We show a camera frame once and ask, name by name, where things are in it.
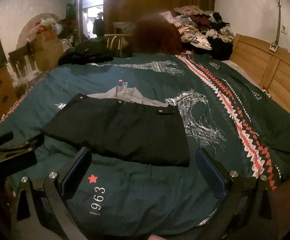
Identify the pile of mixed clothes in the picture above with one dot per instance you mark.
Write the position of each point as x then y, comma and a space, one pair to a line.
200, 27

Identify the black clothing heap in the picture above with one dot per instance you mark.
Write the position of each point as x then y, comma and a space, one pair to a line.
90, 50

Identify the wall socket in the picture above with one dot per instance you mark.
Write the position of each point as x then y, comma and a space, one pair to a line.
285, 30

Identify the cardboard box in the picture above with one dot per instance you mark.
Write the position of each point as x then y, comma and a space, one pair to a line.
47, 50

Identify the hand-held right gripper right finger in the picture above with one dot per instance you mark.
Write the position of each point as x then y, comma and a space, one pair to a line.
210, 173

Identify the green printed bedspread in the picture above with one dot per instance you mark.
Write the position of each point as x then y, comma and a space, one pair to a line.
160, 192

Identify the green hanging cloth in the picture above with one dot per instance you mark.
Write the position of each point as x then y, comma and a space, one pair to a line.
70, 12

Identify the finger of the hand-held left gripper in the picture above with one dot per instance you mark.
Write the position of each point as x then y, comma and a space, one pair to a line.
22, 146
2, 139

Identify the wooden headboard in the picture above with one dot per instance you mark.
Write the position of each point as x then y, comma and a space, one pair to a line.
285, 72

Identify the person's right hand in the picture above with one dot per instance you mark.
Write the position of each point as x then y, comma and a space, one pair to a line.
157, 238

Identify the wooden chair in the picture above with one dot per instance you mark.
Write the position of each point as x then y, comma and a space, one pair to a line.
19, 57

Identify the dark red cloth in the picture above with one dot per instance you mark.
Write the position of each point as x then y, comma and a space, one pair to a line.
157, 36

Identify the metal wall pipe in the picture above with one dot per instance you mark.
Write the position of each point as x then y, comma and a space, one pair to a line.
278, 15

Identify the white bed sheet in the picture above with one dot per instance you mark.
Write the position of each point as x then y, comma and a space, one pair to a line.
235, 67

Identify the black and grey garment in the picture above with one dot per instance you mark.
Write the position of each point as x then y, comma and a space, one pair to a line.
122, 130

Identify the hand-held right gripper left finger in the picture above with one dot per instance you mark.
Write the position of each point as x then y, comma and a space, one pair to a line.
76, 170

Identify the heap of pale cloths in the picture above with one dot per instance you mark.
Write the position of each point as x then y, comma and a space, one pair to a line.
47, 25

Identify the arched pink board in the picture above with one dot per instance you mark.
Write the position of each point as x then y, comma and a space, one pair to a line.
26, 28

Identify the white pipe bracket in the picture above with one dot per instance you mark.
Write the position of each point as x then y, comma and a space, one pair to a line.
274, 47

